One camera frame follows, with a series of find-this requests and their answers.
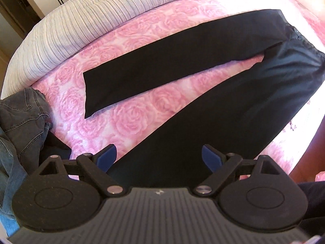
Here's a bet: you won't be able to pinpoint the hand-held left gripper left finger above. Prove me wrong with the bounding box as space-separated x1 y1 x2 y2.
38 144 127 197

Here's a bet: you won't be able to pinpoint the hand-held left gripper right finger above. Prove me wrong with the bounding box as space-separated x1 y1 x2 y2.
193 145 281 197

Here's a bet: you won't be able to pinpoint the black pants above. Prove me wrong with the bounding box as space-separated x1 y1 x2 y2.
83 9 325 191

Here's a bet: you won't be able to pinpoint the pink rose blanket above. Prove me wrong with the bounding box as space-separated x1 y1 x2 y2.
33 0 325 182

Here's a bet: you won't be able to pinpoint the black garment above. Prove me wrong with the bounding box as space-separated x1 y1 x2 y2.
42 132 72 163

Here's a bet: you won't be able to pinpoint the grey denim jeans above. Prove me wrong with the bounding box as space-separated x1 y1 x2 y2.
0 87 53 169

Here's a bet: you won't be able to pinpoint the blue denim jeans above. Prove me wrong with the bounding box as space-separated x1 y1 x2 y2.
0 127 29 237

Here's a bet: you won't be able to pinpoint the person's dark clothing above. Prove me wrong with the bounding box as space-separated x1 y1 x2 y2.
297 181 325 244

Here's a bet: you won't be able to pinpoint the white striped quilt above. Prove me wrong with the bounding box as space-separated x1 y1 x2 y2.
0 0 229 99

